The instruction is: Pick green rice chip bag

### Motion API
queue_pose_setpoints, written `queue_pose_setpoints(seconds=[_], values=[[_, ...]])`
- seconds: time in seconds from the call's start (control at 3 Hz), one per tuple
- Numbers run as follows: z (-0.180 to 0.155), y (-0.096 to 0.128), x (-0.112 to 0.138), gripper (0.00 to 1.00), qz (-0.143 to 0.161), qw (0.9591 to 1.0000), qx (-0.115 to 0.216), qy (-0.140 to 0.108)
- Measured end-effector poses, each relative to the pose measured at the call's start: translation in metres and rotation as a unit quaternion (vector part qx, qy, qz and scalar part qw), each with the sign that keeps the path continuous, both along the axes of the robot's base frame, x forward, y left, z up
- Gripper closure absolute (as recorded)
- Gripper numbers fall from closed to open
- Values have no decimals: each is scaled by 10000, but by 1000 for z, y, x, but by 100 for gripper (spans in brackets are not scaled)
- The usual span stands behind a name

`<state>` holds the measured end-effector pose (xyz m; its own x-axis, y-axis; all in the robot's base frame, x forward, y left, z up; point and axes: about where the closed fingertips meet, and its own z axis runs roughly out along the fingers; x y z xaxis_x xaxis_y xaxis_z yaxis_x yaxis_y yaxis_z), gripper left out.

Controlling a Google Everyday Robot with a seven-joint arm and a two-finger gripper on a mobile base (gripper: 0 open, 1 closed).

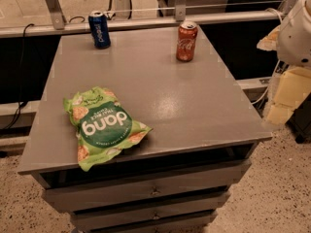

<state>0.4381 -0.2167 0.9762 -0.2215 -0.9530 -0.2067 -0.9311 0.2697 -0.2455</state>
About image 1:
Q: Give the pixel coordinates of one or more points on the green rice chip bag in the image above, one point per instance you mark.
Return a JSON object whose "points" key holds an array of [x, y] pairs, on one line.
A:
{"points": [[103, 127]]}

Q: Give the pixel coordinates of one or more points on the blue Pepsi can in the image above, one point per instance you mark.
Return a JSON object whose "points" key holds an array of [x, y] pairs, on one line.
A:
{"points": [[99, 29]]}

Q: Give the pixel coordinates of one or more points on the grey drawer cabinet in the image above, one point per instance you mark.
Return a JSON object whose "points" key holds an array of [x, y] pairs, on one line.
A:
{"points": [[203, 130]]}

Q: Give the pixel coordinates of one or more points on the foam-padded gripper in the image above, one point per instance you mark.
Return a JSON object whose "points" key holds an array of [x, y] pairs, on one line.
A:
{"points": [[296, 38]]}

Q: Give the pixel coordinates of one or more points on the orange soda can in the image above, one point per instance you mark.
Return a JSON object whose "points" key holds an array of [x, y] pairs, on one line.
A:
{"points": [[187, 33]]}

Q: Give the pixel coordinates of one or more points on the grey metal railing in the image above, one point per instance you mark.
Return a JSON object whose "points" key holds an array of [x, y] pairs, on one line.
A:
{"points": [[62, 17]]}

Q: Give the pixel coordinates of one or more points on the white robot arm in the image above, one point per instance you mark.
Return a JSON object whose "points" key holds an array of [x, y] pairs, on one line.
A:
{"points": [[292, 42]]}

